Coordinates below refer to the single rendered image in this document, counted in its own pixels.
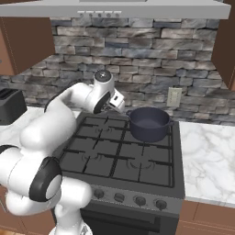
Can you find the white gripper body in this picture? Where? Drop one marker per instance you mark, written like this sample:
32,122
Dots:
119,106

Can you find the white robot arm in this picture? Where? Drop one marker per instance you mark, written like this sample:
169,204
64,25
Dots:
46,134

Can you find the dark blue pot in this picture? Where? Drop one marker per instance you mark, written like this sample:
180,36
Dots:
150,124

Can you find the black gas stove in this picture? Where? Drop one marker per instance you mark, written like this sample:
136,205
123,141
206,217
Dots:
122,153

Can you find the black stove knob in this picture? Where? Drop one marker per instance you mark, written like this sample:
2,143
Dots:
119,197
140,200
161,204
98,193

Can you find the grey range hood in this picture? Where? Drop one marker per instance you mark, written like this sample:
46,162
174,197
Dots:
122,9

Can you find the black toaster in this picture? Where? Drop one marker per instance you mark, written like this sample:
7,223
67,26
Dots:
10,105

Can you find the black oven door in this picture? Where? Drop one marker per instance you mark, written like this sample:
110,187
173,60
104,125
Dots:
128,223

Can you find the brown base cupboard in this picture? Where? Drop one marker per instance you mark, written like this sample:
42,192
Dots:
18,223
208,218

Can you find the white wall outlet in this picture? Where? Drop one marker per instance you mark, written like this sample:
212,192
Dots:
174,97

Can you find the brown wall cupboard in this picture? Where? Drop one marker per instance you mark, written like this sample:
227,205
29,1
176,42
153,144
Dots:
27,42
225,46

